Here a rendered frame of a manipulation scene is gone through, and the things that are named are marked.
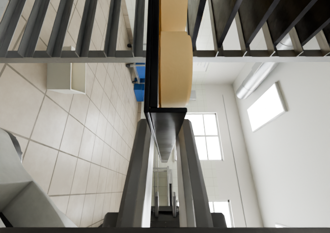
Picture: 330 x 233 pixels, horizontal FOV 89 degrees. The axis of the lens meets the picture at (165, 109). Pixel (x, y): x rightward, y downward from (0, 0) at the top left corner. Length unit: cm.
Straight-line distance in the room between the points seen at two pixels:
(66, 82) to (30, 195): 101
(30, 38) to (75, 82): 79
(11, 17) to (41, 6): 11
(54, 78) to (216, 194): 421
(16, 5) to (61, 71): 53
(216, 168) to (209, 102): 191
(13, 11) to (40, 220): 73
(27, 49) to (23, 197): 51
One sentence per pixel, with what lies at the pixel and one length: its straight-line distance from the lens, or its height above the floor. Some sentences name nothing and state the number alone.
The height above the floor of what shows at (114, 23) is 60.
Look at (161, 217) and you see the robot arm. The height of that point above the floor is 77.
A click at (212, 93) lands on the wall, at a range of 553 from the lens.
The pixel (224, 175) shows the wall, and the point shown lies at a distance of 481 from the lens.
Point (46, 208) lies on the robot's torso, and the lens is 35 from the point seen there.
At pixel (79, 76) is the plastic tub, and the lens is 151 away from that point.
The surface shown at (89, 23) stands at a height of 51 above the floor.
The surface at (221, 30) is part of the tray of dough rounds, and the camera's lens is 58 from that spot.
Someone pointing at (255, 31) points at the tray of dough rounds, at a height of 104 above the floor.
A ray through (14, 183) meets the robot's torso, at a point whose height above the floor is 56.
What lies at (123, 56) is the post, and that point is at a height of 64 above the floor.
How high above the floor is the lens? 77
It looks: level
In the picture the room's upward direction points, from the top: 90 degrees clockwise
